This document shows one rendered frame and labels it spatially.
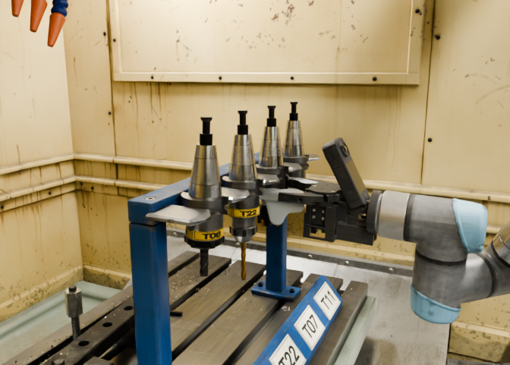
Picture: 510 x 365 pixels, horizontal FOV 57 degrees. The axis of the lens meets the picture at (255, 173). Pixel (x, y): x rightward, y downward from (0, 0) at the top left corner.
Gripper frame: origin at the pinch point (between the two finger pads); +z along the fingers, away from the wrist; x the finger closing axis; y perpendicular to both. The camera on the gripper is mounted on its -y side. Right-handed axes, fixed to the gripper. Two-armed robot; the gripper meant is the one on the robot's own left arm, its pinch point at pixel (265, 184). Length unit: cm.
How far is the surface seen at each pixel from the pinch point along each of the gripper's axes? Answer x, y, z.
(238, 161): -12.9, -6.4, -1.1
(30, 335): 18, 64, 85
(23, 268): 25, 47, 95
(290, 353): -9.9, 24.8, -9.7
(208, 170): -23.3, -7.1, -2.0
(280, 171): -1.9, -3.0, -3.5
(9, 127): 25, 1, 96
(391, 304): 40, 37, -19
